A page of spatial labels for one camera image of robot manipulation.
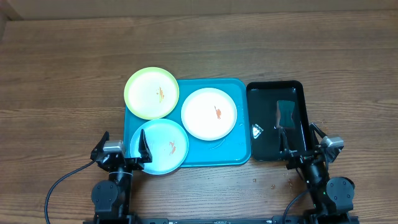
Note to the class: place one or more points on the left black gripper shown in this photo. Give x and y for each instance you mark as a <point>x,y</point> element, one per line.
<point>142,149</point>

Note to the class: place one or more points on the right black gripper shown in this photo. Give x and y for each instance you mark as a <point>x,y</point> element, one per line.
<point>301,156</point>

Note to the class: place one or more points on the green sponge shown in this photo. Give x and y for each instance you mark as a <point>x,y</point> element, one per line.
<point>285,110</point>

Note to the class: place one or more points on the light blue plate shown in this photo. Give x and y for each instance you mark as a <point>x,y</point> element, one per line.
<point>168,144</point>

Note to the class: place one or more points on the white plate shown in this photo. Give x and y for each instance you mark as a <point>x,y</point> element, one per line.
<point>209,114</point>

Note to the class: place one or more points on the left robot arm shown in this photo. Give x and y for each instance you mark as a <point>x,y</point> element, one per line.
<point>112,197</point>

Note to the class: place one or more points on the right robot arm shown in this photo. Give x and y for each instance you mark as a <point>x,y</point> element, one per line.
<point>332,197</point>

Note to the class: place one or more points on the black rectangular tray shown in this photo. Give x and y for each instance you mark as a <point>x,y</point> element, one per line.
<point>262,100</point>

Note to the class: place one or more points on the teal plastic tray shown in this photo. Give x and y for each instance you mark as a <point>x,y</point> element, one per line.
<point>231,150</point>

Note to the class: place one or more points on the yellow-green plate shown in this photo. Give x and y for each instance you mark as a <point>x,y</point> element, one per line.
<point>151,93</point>

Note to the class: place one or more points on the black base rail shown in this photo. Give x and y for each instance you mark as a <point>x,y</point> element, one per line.
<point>273,220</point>

